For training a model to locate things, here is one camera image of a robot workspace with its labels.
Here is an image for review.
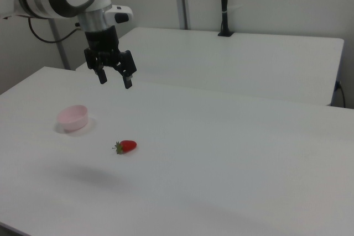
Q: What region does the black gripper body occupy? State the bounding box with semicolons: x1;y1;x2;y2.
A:
84;25;121;69

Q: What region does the red strawberry with green leaves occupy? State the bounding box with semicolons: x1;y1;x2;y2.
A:
112;139;138;155

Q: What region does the white side table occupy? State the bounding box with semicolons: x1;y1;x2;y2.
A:
75;27;345;107

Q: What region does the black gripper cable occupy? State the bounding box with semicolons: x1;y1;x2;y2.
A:
28;17;82;44

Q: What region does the pink plastic bowl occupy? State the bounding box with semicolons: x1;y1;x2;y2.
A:
56;104;90;133

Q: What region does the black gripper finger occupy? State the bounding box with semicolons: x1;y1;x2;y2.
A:
84;48;108;85
114;50;138;90

